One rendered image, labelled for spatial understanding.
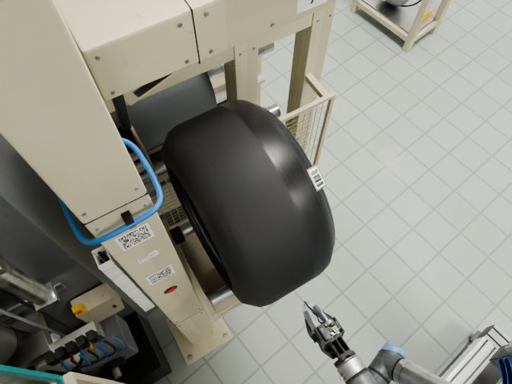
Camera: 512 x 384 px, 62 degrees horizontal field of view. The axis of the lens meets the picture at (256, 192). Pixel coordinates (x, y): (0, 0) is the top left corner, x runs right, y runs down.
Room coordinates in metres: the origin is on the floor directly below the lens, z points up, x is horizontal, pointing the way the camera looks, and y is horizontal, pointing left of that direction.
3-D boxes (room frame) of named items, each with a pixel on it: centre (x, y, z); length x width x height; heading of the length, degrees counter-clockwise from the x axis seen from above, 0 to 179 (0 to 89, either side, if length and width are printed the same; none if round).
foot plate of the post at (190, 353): (0.39, 0.29, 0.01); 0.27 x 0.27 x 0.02; 32
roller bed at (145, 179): (0.74, 0.47, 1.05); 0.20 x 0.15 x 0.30; 122
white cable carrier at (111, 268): (0.32, 0.35, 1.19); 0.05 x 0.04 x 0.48; 32
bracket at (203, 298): (0.44, 0.24, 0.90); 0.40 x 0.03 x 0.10; 32
